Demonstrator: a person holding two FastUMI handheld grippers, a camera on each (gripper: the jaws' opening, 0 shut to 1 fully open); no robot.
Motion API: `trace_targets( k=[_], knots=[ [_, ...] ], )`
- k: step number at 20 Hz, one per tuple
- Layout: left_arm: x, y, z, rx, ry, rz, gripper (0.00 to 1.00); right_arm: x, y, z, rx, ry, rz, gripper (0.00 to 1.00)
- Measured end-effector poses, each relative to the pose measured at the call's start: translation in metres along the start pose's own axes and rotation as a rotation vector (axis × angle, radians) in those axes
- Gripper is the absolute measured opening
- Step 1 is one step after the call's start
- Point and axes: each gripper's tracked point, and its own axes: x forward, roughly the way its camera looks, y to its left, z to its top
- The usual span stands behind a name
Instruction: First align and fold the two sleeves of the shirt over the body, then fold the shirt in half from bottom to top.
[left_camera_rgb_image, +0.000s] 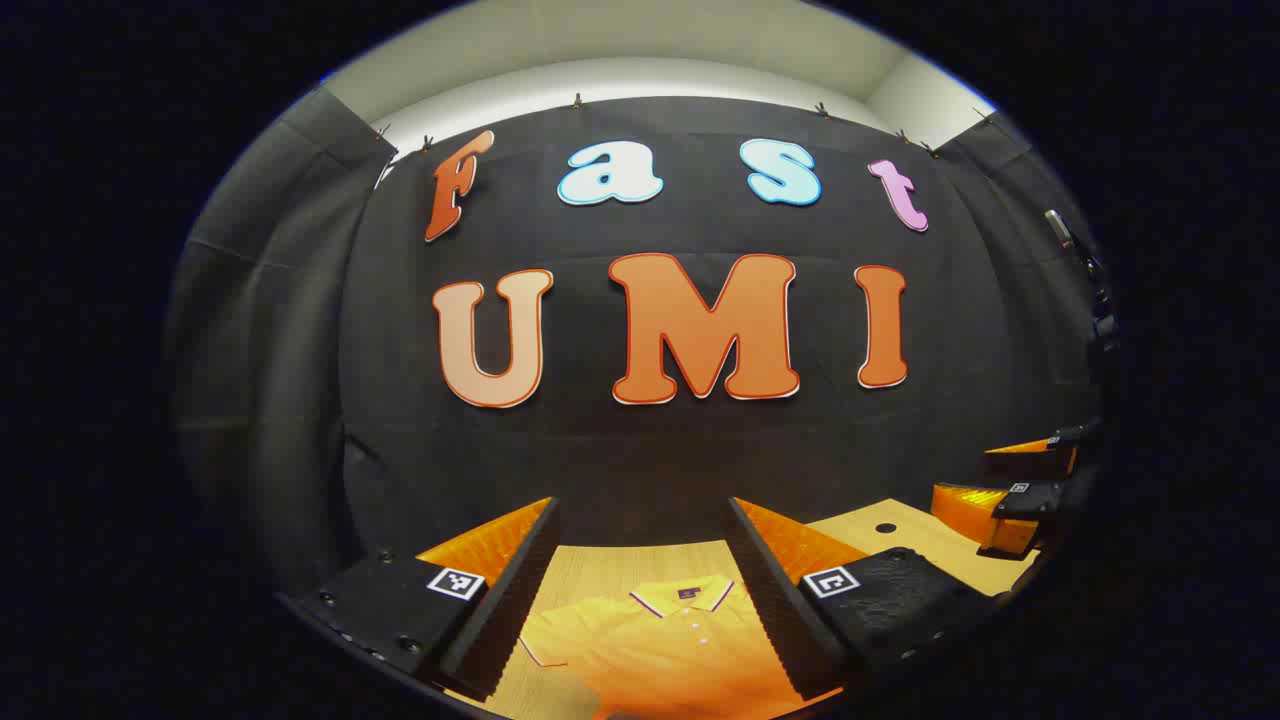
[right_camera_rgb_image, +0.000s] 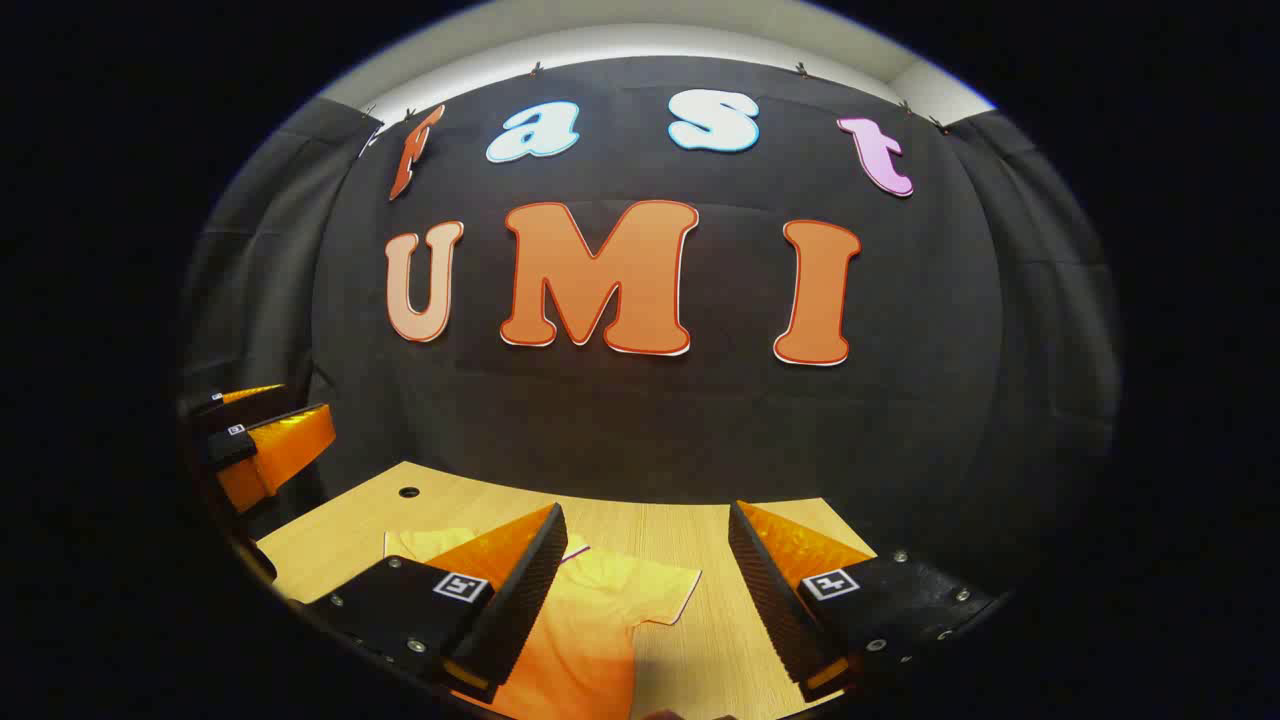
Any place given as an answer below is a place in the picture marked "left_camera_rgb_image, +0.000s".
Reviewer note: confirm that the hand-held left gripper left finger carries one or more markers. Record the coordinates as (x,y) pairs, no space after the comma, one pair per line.
(515,600)

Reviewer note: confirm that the orange T-shirt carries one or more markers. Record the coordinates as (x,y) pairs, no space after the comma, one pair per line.
(660,650)

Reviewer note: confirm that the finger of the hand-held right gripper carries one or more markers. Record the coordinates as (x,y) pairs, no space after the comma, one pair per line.
(1030,458)
(975,510)

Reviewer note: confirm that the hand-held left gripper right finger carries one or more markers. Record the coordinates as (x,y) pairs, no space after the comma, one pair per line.
(775,600)

